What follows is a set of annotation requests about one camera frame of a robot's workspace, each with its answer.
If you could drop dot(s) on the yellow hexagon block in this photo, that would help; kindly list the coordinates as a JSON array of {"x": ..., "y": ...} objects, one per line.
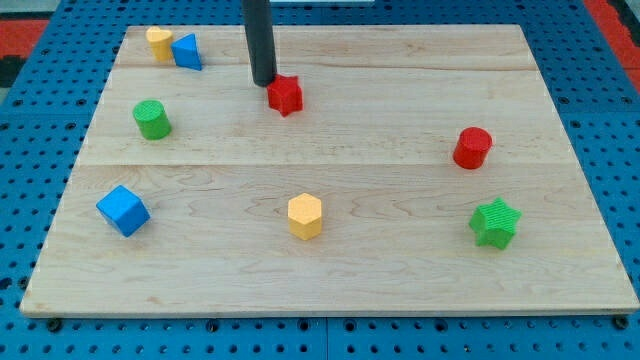
[{"x": 305, "y": 216}]

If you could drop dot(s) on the blue cube block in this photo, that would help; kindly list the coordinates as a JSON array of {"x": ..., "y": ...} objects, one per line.
[{"x": 123, "y": 210}]

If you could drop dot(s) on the red star block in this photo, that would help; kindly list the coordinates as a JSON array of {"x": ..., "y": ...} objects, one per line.
[{"x": 285, "y": 95}]

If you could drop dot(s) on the light wooden board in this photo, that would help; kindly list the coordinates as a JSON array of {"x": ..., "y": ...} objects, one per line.
[{"x": 383, "y": 110}]

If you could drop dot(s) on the red cylinder block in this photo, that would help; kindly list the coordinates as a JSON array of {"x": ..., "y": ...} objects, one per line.
[{"x": 472, "y": 148}]

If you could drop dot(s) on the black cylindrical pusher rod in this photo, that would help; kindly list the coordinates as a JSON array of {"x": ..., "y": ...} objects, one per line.
[{"x": 260, "y": 40}]

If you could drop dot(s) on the green star block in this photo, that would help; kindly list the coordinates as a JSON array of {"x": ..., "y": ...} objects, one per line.
[{"x": 495, "y": 224}]

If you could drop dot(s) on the green cylinder block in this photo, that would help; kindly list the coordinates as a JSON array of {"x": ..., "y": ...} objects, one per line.
[{"x": 151, "y": 119}]

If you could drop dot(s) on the blue triangle block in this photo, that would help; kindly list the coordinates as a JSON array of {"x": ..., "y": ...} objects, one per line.
[{"x": 185, "y": 52}]

